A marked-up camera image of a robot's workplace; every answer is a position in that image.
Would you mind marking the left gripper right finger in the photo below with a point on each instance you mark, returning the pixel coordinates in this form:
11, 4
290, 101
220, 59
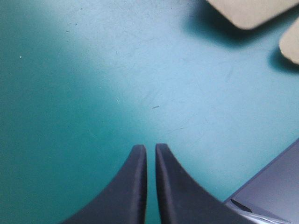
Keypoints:
182, 198

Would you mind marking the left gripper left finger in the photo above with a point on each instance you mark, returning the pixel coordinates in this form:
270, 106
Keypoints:
126, 196

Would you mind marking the brown cardboard box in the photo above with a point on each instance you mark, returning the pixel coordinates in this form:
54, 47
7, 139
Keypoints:
252, 11

